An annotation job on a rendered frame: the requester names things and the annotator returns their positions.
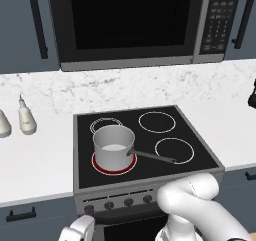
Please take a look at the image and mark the grey-blue drawer front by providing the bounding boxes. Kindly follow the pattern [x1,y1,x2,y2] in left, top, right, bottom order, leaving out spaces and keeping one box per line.
[220,166,256,233]
[0,195,80,241]

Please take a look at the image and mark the grey-blue cupboard door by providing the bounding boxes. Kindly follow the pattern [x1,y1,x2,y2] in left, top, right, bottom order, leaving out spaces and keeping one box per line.
[224,0,256,61]
[0,0,62,75]

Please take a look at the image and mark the grey saucepan with handle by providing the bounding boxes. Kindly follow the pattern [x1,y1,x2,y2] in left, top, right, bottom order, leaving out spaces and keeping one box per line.
[92,124,178,171]

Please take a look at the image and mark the black stove knob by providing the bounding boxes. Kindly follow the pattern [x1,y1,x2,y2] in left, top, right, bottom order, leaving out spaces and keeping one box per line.
[103,200,115,211]
[83,204,95,216]
[123,197,135,208]
[142,194,154,205]

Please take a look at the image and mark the black drawer handle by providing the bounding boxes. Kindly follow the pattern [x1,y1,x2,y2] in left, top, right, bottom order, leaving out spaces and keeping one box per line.
[244,171,256,182]
[5,206,37,223]

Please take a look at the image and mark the black and steel stove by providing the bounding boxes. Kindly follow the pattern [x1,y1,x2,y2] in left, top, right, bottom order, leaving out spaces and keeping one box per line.
[72,104,226,241]

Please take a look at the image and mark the white rounded bottle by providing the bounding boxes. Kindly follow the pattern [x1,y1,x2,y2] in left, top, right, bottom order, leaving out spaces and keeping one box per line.
[0,108,13,139]

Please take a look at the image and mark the black oven door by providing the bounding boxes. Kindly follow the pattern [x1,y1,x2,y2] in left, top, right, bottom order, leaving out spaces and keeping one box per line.
[94,210,172,241]

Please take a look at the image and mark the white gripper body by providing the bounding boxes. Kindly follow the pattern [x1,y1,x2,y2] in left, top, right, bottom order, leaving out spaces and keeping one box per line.
[68,214,97,241]

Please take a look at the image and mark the white bottle with thin spout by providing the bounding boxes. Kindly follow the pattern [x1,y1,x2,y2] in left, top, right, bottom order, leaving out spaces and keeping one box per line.
[17,94,38,136]

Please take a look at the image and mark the steel and black microwave oven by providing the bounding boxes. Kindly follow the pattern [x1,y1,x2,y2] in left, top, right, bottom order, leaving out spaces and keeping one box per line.
[46,0,244,72]

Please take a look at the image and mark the black microwave door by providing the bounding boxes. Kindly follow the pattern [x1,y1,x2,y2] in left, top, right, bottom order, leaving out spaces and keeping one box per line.
[46,0,207,64]

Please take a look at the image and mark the black object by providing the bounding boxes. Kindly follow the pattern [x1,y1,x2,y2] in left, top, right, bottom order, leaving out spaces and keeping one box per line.
[247,79,256,110]

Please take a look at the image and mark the black cupboard handle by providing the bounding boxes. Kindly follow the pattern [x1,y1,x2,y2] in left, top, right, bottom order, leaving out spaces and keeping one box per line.
[231,0,256,50]
[27,0,50,60]

